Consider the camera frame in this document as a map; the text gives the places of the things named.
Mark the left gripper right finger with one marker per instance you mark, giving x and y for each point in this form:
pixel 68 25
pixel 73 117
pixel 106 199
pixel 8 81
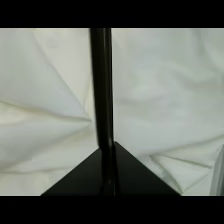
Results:
pixel 140 176

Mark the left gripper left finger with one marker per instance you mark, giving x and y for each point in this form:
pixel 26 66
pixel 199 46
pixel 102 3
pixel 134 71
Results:
pixel 83 180

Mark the white garment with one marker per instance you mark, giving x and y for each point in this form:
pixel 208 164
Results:
pixel 166 93

